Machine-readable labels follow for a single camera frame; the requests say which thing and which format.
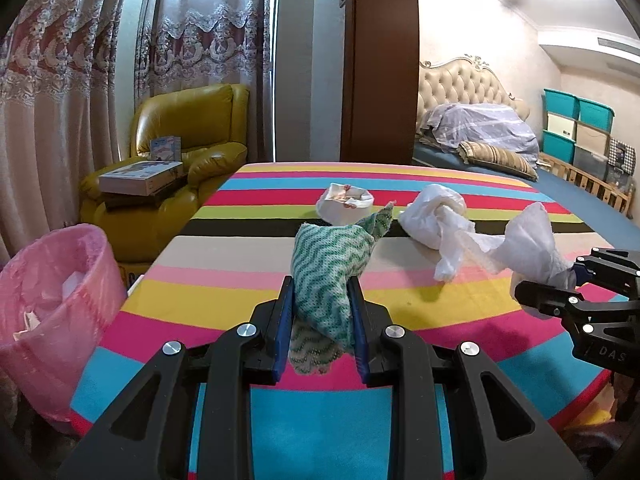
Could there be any wooden slat rail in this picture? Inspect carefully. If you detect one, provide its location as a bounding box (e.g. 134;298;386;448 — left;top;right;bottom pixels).
538;153;634;218

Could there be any small blue picture box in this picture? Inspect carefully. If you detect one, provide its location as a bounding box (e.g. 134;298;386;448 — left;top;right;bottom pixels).
150;136;182;162

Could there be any green wavy cloth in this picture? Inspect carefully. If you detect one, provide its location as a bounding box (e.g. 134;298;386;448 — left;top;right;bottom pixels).
288;202;395;375

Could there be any striped brown pillow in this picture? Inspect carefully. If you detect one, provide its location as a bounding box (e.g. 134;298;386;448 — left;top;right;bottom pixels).
457;141;538;181

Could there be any pink lace curtain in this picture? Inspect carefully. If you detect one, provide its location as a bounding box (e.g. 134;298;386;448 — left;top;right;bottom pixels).
1;0;122;262
134;0;273;162

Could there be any pink lace curtain left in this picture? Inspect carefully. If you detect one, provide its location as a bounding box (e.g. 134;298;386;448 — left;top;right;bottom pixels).
1;0;122;262

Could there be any pink lined trash bin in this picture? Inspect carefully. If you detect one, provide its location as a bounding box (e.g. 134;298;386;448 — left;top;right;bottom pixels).
1;223;127;432

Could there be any white tissue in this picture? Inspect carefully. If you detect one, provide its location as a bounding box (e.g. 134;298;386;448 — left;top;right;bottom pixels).
456;203;577;295

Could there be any brown wooden door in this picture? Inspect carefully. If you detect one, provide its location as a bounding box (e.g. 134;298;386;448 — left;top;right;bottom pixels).
341;0;420;165

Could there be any white plastic bag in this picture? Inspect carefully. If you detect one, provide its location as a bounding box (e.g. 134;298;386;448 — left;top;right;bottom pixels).
398;184;475;282

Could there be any yellow leather armchair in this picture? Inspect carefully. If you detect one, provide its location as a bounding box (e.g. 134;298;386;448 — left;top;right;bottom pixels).
79;84;250;263

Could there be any small white paper bowl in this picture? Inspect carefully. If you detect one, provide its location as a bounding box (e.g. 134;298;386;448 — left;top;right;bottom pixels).
316;183;374;226

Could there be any teal storage boxes stack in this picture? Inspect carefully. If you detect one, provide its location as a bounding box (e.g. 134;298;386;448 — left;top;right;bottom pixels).
541;89;615;180

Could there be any grey striped duvet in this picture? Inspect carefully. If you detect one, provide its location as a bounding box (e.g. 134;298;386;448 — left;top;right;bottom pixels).
416;103;539;165

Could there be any pink lace curtain back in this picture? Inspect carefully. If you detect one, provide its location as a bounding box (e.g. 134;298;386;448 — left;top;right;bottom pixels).
134;0;273;162

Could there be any tufted beige headboard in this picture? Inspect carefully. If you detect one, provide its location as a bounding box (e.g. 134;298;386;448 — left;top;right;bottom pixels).
416;55;530;128

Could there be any striped colourful table cloth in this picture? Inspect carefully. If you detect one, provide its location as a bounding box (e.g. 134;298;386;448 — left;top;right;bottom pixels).
70;162;639;479

